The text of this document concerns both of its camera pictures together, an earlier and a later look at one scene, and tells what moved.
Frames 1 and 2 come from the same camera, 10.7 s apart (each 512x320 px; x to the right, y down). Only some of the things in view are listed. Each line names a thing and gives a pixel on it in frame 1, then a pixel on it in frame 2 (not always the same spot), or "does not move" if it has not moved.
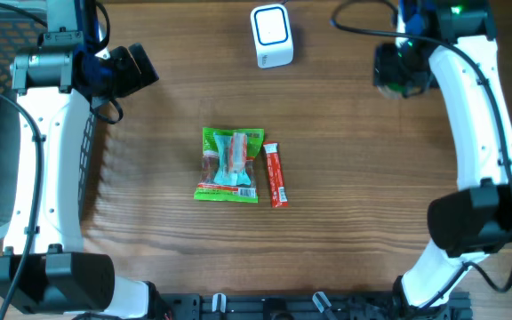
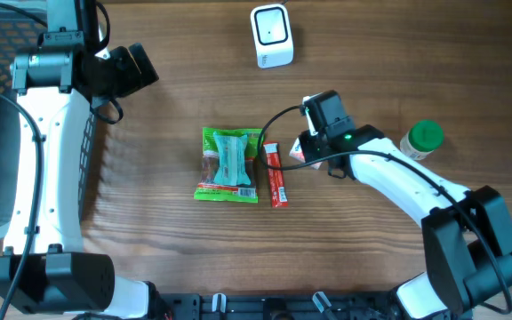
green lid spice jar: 392,91 to 422,137
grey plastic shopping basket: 0,29 does not move
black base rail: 458,306 does not move
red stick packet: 277,191 does not move
